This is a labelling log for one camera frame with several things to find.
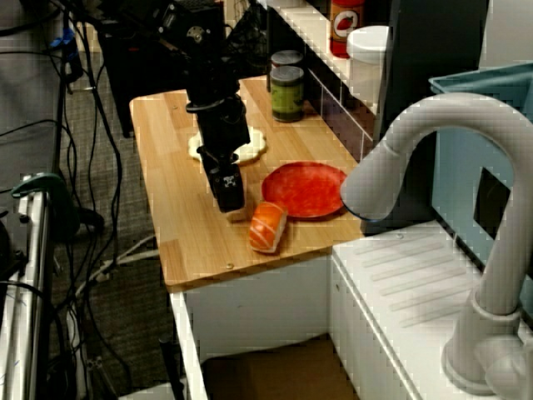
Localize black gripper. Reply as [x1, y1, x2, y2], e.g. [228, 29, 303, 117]
[194, 97, 252, 214]

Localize cream scalloped plate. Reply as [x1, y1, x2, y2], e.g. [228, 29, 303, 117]
[187, 127, 268, 167]

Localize red round plate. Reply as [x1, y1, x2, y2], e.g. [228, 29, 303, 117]
[261, 161, 347, 221]

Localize green peas can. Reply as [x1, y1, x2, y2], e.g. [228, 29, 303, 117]
[270, 65, 306, 123]

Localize orange beans can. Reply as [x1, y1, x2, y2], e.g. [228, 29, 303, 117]
[266, 49, 305, 93]

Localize white tiled shelf ledge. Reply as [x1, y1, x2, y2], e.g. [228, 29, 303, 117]
[266, 0, 392, 116]

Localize white lidded tub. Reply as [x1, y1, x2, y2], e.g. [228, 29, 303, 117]
[347, 25, 391, 105]

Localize white sink with drainboard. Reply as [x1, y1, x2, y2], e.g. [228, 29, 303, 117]
[168, 220, 533, 400]

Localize red tomato label container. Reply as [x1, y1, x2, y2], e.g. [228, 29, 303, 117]
[331, 0, 366, 59]

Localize teal plastic bin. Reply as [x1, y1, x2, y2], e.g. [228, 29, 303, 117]
[428, 61, 533, 288]

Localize grey curved faucet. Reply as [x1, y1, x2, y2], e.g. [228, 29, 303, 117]
[340, 92, 533, 397]

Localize black hutch wide panel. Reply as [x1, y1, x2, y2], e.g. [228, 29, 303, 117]
[372, 0, 491, 234]

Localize black cable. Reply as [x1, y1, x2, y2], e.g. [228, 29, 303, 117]
[74, 20, 134, 384]
[0, 7, 63, 38]
[0, 119, 84, 218]

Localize white cable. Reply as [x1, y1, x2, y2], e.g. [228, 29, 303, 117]
[74, 232, 162, 299]

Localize black wire mesh panel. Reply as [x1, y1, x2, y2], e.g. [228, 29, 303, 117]
[224, 0, 270, 78]

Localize aluminium frame rail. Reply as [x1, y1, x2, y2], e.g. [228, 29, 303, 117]
[0, 177, 55, 400]

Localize blue cable connector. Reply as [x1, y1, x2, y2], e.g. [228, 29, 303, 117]
[48, 27, 80, 58]

